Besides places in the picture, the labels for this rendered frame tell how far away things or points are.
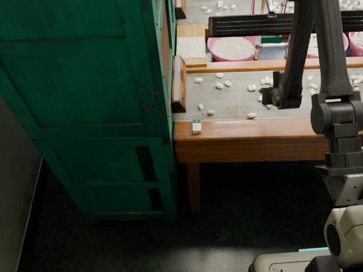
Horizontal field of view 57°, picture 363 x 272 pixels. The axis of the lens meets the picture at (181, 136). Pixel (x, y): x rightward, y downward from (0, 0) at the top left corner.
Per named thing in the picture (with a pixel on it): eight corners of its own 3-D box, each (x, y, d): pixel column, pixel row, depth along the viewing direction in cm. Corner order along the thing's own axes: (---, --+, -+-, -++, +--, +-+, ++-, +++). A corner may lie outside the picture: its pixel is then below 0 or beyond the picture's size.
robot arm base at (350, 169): (328, 176, 74) (383, 172, 74) (325, 140, 74) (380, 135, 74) (314, 172, 83) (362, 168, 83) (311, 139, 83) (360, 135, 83)
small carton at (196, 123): (201, 133, 139) (201, 130, 138) (192, 133, 140) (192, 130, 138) (200, 122, 143) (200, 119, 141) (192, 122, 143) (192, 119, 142)
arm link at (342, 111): (335, 145, 76) (359, 143, 76) (331, 100, 76) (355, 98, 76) (318, 144, 85) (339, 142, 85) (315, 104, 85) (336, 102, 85)
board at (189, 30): (206, 66, 164) (206, 63, 163) (175, 67, 165) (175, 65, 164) (204, 25, 184) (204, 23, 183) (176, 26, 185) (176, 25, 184)
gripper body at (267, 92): (261, 87, 131) (265, 89, 123) (288, 86, 130) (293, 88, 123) (261, 104, 132) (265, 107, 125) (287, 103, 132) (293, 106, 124)
